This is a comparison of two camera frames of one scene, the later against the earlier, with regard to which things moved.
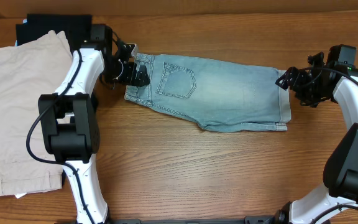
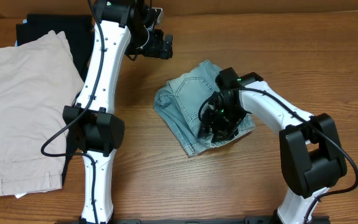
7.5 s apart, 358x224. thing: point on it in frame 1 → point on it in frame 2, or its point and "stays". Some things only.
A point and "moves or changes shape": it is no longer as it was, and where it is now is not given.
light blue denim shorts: [220, 95] moves or changes shape
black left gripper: [128, 73] → [168, 46]
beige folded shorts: [20, 79] stays
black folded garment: [77, 27] stays
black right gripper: [298, 82] → [220, 132]
